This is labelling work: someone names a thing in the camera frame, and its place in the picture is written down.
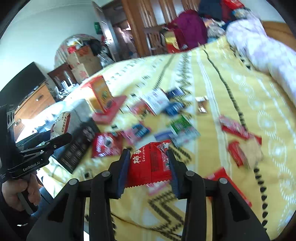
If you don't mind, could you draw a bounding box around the red square snack packet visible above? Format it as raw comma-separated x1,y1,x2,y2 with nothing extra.
126,140,171,188

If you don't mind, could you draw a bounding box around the white red snack packet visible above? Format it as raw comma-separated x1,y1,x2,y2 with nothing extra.
50,112,71,139

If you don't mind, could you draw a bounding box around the person's left hand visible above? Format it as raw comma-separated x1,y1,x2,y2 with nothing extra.
1,172,41,211

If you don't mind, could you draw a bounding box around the dark red coffee packet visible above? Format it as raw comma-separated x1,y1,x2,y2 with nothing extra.
91,132,123,158

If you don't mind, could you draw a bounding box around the teal floral snack packet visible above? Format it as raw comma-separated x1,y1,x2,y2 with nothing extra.
171,126,200,147

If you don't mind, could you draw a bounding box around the white blue sachet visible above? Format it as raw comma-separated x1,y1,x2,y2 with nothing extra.
154,130,175,142

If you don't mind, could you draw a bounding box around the pink cartoon snack packet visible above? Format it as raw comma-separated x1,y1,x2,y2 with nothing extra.
121,123,151,145

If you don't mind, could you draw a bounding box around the long red wafer packet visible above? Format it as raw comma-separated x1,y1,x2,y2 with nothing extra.
206,167,253,208

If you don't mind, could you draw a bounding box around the green snack packet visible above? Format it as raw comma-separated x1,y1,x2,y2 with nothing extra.
169,115,192,135

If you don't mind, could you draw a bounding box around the black product box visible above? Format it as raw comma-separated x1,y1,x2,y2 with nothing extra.
53,118,99,174

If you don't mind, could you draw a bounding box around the flat red box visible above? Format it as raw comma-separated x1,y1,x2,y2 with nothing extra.
92,95,127,125

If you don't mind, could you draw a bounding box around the small red snack bar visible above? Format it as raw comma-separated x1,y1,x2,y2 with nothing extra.
227,141,246,167

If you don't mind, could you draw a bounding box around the yellow patterned bedspread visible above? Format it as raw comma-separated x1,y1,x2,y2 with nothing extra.
42,38,295,240

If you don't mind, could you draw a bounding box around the thin red snack stick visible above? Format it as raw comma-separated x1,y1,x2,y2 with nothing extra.
218,115,262,145

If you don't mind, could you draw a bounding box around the blue candy packet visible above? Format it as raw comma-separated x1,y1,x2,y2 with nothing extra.
163,88,185,116

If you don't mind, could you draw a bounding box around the white grey carton box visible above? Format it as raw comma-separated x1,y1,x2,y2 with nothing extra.
49,99,93,140

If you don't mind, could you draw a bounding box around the gold wrapped candy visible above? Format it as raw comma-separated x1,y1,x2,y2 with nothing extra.
195,95,209,114

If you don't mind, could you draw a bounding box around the orange red tea box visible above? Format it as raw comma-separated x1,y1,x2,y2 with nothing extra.
81,75,113,113

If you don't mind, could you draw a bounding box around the white printed sachet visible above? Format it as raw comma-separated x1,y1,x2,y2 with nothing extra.
141,88,170,115

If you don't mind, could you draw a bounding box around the wooden chest of drawers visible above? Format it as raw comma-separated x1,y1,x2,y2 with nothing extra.
14,83,55,140

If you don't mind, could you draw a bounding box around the beige cracker packet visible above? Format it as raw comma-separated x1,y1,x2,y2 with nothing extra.
239,138,263,169

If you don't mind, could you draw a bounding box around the black flat television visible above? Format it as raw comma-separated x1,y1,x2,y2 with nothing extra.
0,62,46,107

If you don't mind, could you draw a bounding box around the lower cardboard box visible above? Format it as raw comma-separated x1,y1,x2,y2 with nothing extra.
71,57,102,84

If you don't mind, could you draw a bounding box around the cardboard box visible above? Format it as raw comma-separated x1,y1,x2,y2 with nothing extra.
71,57,102,84
67,46,94,67

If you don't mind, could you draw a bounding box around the red yellow gift box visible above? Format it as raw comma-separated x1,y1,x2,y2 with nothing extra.
164,31,180,54

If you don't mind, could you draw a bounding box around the upper cardboard box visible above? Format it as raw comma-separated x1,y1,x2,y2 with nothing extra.
67,46,94,67

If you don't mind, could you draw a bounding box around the wooden chair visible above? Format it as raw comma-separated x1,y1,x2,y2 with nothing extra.
144,25,168,56

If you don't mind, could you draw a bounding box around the maroon garment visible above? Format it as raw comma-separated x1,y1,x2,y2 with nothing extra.
170,9,208,51

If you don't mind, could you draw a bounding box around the pink floral quilt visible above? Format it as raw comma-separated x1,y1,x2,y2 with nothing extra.
226,18,295,103

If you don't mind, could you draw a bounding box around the dark wooden wardrobe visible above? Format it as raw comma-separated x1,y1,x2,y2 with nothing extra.
121,0,200,57

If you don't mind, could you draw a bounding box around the wooden headboard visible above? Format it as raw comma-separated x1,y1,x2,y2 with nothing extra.
261,21,296,51

